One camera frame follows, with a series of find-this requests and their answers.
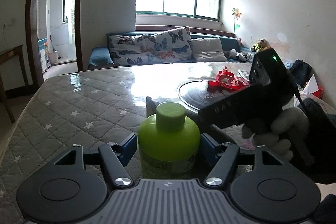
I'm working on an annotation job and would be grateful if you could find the stuffed teddy bear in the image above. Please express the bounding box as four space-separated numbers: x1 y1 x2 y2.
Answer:
251 39 270 53

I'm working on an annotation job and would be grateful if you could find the beige pillow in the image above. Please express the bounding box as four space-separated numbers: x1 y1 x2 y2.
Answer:
191 38 227 62

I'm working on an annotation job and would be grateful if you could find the colourful pinwheel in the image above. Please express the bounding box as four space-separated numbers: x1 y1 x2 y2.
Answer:
231 8 242 35

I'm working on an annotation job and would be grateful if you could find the round black turntable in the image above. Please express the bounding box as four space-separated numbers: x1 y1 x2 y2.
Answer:
178 80 253 111

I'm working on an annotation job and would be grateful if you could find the black and white plush toy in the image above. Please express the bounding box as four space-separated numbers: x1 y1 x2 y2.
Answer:
229 49 249 62

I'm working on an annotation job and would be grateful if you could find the blue sofa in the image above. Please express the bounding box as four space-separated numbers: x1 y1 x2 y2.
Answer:
88 27 255 69

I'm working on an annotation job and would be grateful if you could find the square butterfly print pillow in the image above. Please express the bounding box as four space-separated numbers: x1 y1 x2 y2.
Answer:
154 26 192 63

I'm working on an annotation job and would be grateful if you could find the long butterfly print cushion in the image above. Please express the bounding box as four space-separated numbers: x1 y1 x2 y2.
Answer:
108 35 162 67

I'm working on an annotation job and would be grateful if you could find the white-gloved right hand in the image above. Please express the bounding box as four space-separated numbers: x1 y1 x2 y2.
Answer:
241 107 309 161

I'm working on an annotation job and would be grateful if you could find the blue cabinet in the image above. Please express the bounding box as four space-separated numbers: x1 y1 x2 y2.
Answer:
38 38 51 73

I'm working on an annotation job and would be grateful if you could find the red plastic bag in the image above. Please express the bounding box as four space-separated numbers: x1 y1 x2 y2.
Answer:
207 66 250 93

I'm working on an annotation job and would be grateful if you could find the black backpack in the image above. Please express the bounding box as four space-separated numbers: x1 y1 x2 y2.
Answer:
289 60 312 88

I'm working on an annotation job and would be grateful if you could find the dark wooden door frame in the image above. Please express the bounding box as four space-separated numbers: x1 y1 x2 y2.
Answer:
25 0 83 89

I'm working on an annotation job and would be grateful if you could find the white bucket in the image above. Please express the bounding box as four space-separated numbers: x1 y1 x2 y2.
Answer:
48 51 59 66

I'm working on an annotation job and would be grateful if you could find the dark wooden side table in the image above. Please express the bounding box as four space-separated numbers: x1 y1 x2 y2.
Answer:
1 44 29 124

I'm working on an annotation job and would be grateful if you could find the grey star quilted tablecloth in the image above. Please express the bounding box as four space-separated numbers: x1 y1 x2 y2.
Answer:
1 62 251 223

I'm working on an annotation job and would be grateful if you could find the green plastic bottle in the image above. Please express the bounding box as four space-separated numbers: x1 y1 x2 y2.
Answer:
137 114 201 179

